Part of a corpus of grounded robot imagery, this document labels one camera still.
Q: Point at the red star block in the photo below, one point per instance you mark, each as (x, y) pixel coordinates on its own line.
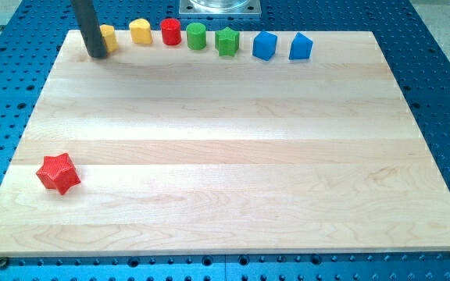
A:
(58, 173)

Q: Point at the green star block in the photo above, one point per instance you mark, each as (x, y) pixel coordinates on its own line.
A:
(227, 41)

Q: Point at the blue triangle block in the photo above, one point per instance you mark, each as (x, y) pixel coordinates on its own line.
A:
(301, 47)

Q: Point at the light wooden board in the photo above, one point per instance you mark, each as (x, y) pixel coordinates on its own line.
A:
(188, 152)

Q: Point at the blue cube block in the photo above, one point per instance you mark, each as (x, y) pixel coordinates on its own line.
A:
(264, 45)

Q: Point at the green cylinder block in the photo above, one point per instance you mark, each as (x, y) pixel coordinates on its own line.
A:
(196, 36)

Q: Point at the red cylinder block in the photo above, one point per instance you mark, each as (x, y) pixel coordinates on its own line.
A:
(171, 31)

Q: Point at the yellow heart block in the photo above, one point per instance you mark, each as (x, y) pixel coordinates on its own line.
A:
(140, 31)

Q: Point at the yellow hexagon block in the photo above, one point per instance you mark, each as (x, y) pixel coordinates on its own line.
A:
(109, 37)

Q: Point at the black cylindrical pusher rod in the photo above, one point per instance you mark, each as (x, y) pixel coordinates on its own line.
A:
(87, 21)

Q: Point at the left board clamp screw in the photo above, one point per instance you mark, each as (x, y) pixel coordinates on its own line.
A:
(4, 262)

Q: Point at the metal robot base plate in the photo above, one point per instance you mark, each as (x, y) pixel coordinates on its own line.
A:
(220, 8)

